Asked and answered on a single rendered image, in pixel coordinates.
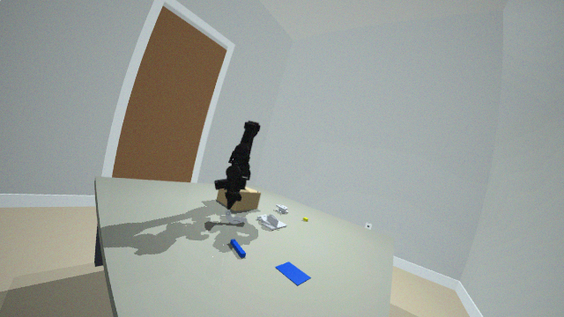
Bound blue flat bar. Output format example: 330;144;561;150
230;239;246;257

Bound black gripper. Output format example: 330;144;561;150
224;179;242;210

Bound blue flat rectangular plate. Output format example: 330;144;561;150
276;262;311;286

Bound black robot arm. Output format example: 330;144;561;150
215;121;260;190

